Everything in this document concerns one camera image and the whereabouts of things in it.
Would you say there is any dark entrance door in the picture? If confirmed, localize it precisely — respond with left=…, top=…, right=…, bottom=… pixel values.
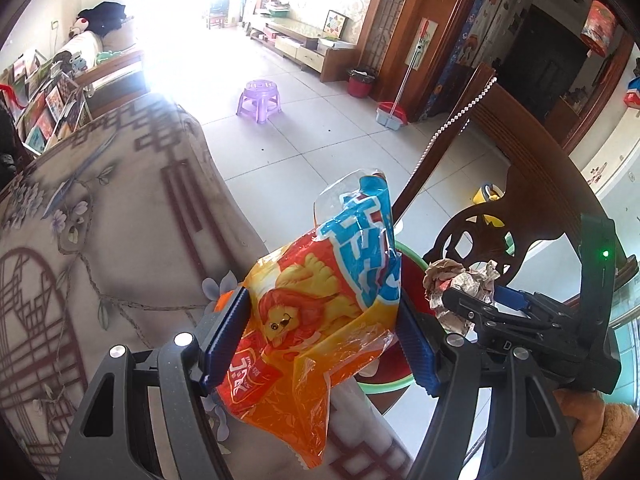
left=500, top=5, right=592, bottom=122

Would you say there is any red bag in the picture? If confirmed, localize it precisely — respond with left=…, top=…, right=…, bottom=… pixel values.
left=0, top=82, right=26, bottom=109

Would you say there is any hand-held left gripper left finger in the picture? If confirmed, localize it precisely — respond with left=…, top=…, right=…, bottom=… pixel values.
left=57, top=285, right=251, bottom=480

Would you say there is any door with cartoon stickers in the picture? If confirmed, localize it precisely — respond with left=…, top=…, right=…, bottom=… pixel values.
left=425, top=0, right=536, bottom=121

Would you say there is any printed paper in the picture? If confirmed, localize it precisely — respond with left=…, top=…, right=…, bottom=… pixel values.
left=422, top=259, right=501, bottom=335

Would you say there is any carved dark wooden chair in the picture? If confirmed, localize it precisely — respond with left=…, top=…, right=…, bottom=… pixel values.
left=390, top=62, right=640, bottom=411

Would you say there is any black jacket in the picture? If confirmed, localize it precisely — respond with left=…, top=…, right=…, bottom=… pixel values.
left=0, top=105, right=21, bottom=181

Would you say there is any red hanging lantern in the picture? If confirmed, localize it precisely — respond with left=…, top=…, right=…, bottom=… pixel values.
left=580, top=0, right=619, bottom=59

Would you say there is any long television cabinet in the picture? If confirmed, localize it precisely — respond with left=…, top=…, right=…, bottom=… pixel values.
left=248, top=12, right=358, bottom=83

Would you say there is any red basin with green rim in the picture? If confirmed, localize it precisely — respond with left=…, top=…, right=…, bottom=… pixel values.
left=357, top=240, right=441, bottom=399

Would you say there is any purple plastic stool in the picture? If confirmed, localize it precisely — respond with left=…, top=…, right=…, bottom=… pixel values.
left=236, top=79, right=282, bottom=125

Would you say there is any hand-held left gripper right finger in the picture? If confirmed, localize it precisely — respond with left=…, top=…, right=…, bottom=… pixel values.
left=397, top=287, right=581, bottom=480

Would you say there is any framed geometric picture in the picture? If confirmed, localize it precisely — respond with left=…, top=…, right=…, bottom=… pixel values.
left=324, top=10, right=352, bottom=41

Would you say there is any person's right forearm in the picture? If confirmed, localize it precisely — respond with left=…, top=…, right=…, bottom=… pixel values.
left=552, top=390, right=640, bottom=476

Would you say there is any wooden sofa bench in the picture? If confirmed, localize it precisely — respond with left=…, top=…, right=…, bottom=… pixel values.
left=50, top=30, right=151, bottom=116

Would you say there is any white book rack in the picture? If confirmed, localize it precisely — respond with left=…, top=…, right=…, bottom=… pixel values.
left=10, top=49, right=93, bottom=153

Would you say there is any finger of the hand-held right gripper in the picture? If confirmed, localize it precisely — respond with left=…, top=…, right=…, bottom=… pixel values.
left=494, top=286, right=582, bottom=330
left=441, top=287, right=542, bottom=337

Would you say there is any orange snack bag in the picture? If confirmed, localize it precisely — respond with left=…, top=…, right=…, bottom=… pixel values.
left=212, top=170, right=403, bottom=470

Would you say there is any yellow plastic toy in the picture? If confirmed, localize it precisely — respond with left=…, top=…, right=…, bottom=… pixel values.
left=472, top=183, right=506, bottom=226

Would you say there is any red trash bin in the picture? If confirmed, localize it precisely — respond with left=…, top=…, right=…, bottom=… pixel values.
left=346, top=67, right=376, bottom=99

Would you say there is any black and white plush toy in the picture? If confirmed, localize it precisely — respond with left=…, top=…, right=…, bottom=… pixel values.
left=67, top=15, right=93, bottom=39

